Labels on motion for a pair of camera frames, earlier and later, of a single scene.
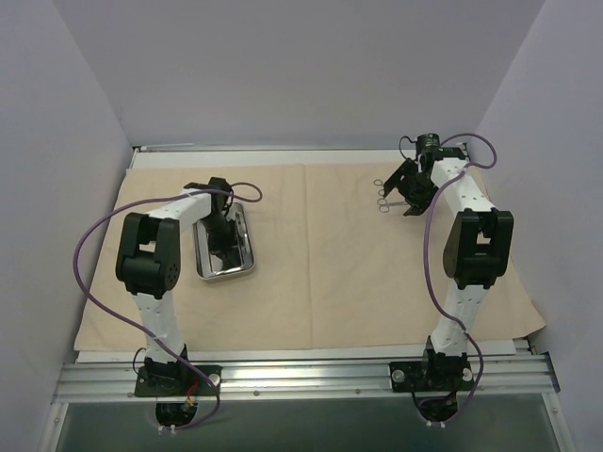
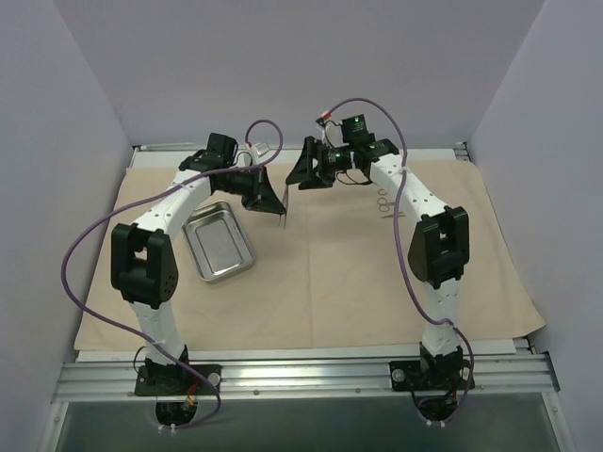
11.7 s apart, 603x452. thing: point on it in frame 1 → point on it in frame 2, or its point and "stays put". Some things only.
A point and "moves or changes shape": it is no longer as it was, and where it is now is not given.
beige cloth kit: [339, 266] stays put
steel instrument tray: [209, 265] moves or changes shape
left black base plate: [178, 380] stays put
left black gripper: [222, 238] → [259, 187]
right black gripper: [415, 186] → [316, 163]
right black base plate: [437, 376] stays put
